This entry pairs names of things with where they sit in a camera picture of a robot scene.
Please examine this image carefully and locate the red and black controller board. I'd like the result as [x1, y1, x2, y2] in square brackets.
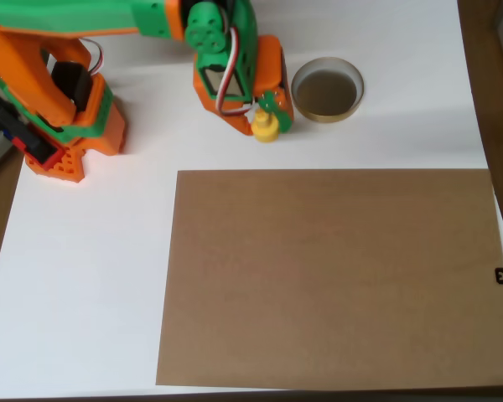
[2, 119, 65, 171]

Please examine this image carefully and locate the white arm servo cable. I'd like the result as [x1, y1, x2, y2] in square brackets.
[80, 38, 107, 78]

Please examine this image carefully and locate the small yellow plastic piece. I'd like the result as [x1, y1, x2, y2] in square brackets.
[251, 109, 281, 144]

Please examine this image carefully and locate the white gripper servo cable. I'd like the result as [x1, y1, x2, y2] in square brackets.
[215, 25, 257, 119]

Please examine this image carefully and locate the round shallow metal dish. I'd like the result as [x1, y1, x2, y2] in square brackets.
[291, 57, 366, 125]

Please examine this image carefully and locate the brown cardboard sheet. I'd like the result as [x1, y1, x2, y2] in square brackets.
[155, 168, 503, 387]

